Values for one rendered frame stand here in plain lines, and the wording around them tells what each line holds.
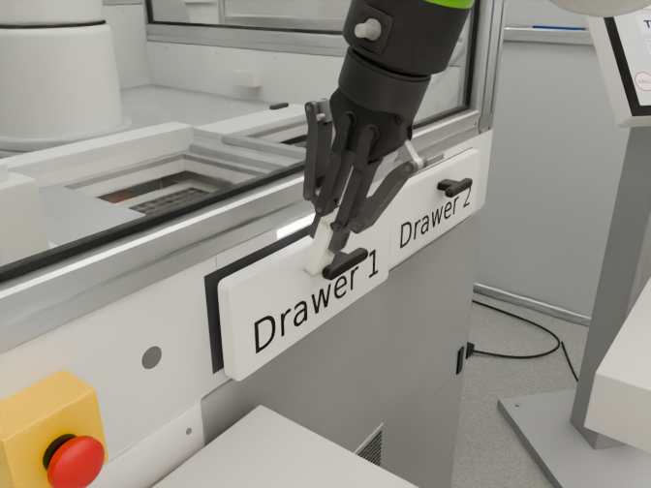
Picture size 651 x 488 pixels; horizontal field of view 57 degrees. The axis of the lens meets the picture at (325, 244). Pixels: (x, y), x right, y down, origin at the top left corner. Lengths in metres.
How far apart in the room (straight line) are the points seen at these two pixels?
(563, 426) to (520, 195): 0.90
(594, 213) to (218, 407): 1.84
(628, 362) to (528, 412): 1.22
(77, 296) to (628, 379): 0.51
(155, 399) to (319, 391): 0.29
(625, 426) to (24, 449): 0.54
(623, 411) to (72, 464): 0.50
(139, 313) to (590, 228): 1.96
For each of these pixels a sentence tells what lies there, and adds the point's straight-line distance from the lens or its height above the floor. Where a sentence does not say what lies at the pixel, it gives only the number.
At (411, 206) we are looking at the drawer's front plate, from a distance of 0.85.
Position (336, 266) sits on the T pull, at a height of 0.91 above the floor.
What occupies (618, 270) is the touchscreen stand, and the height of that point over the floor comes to 0.55.
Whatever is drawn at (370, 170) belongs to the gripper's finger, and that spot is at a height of 1.03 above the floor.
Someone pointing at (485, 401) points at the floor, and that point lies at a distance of 1.97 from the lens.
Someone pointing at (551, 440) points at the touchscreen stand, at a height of 0.04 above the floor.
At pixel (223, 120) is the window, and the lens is 0.58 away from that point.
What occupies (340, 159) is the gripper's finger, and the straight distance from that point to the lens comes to 0.56.
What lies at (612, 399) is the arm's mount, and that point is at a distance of 0.68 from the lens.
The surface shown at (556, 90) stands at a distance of 2.26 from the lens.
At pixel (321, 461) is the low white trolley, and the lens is 0.61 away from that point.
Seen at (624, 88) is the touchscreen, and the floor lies 1.00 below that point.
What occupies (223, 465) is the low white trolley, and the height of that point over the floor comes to 0.76.
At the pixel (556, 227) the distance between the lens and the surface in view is 2.36.
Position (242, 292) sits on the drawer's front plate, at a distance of 0.57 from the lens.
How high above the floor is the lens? 1.19
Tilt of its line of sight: 24 degrees down
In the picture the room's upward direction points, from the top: straight up
